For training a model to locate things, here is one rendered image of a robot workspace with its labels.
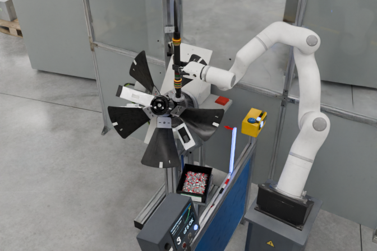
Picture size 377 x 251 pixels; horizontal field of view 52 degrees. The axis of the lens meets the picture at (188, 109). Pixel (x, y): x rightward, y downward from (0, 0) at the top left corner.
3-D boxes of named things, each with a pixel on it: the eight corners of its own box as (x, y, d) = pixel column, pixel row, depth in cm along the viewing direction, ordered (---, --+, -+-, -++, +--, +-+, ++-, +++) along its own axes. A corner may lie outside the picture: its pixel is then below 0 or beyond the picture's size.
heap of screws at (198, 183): (186, 173, 232) (186, 169, 229) (209, 177, 229) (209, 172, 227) (178, 197, 217) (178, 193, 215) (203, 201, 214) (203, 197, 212)
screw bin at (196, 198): (184, 171, 233) (184, 163, 229) (212, 175, 230) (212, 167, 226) (176, 199, 216) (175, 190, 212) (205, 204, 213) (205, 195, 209)
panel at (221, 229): (242, 214, 292) (249, 150, 252) (244, 214, 291) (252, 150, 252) (190, 310, 235) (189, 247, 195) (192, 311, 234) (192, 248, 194)
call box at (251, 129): (250, 120, 247) (251, 107, 241) (265, 125, 243) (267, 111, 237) (240, 134, 236) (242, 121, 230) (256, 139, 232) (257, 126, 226)
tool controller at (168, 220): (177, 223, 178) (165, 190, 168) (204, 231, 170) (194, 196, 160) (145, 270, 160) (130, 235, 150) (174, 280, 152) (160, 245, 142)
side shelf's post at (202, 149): (200, 179, 336) (202, 102, 286) (205, 181, 335) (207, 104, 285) (198, 182, 334) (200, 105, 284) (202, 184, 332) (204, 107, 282)
